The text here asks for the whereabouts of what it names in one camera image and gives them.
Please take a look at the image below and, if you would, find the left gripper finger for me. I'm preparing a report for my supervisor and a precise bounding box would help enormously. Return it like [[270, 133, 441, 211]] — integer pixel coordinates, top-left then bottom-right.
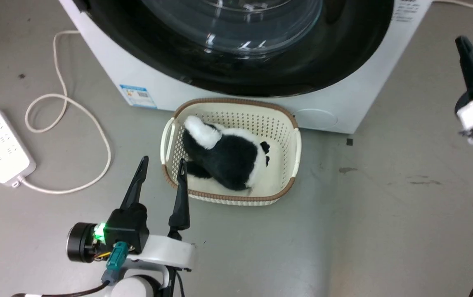
[[168, 158, 191, 240], [120, 156, 149, 211]]

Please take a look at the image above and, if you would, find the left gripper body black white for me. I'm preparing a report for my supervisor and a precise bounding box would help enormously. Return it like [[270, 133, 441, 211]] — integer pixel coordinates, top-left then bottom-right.
[[66, 203, 196, 271]]

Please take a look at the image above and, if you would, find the white front-load washing machine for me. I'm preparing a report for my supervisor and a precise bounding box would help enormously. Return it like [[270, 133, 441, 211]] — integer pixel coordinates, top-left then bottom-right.
[[58, 0, 433, 134]]

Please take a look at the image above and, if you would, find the black round glass washer door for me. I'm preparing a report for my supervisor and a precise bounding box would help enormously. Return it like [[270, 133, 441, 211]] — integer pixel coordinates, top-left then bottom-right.
[[73, 0, 396, 98]]

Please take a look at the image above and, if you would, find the black and white plush toy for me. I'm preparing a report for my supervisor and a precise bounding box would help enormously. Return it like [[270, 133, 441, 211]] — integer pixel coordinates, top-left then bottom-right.
[[182, 115, 271, 191]]

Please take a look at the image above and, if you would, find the blue white energy label sticker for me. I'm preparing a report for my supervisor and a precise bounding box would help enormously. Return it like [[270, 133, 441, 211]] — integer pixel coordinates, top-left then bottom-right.
[[120, 85, 158, 109]]

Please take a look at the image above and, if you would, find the cream perforated laundry basket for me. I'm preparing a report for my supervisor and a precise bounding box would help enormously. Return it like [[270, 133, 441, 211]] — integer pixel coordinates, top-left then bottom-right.
[[160, 98, 302, 206]]

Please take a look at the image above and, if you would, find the teal cable connector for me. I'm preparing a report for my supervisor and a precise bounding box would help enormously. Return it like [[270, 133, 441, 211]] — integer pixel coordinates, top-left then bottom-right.
[[101, 242, 129, 286]]

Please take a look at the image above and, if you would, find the white power cable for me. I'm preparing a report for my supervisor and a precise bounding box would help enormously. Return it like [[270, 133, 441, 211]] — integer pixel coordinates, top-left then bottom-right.
[[12, 30, 112, 194]]

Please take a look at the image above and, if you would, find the cream cable behind washer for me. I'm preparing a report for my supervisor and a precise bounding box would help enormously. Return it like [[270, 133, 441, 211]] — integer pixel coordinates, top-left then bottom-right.
[[433, 0, 473, 12]]

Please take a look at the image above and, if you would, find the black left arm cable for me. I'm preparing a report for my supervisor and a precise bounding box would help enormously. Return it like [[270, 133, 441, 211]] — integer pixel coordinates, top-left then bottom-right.
[[11, 282, 111, 297]]

